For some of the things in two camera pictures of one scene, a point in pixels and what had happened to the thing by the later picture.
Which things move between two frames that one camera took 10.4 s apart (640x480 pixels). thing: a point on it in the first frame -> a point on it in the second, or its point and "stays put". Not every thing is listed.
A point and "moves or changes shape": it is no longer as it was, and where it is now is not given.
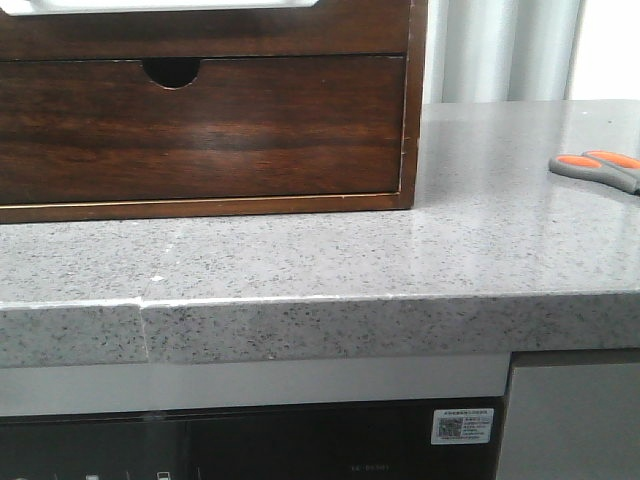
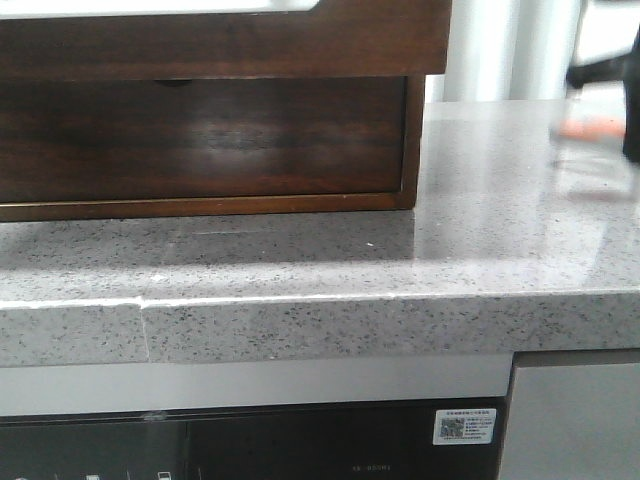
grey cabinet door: [572, 422] stays put
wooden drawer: [325, 28] moves or changes shape
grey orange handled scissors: [599, 166] -> [589, 129]
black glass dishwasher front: [365, 441] stays put
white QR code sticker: [462, 426] stays put
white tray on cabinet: [66, 7] stays put
